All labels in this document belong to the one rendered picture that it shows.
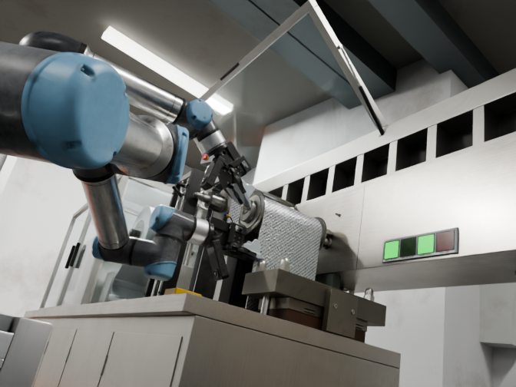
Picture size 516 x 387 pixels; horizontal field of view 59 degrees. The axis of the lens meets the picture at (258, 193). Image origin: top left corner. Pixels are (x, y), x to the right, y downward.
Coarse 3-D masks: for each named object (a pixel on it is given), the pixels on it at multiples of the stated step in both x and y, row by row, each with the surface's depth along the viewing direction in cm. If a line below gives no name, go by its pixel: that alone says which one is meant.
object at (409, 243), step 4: (404, 240) 131; (408, 240) 130; (412, 240) 129; (404, 244) 131; (408, 244) 129; (412, 244) 128; (404, 248) 130; (408, 248) 129; (412, 248) 128; (404, 252) 130; (408, 252) 128; (412, 252) 127
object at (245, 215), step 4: (252, 200) 144; (252, 204) 143; (256, 204) 144; (252, 208) 142; (256, 208) 143; (240, 212) 147; (244, 212) 145; (248, 212) 143; (252, 212) 142; (240, 216) 146; (244, 216) 144; (248, 216) 142; (252, 216) 142; (244, 220) 143; (248, 220) 143
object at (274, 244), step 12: (264, 228) 140; (264, 240) 139; (276, 240) 141; (288, 240) 144; (300, 240) 146; (264, 252) 138; (276, 252) 140; (288, 252) 143; (300, 252) 145; (312, 252) 148; (276, 264) 139; (300, 264) 144; (312, 264) 147; (312, 276) 146
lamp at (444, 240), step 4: (448, 232) 120; (452, 232) 119; (440, 236) 121; (444, 236) 120; (448, 236) 119; (452, 236) 118; (440, 240) 121; (444, 240) 120; (448, 240) 119; (452, 240) 118; (440, 244) 120; (444, 244) 119; (448, 244) 118; (452, 244) 117; (440, 248) 120; (444, 248) 119; (448, 248) 118; (452, 248) 117
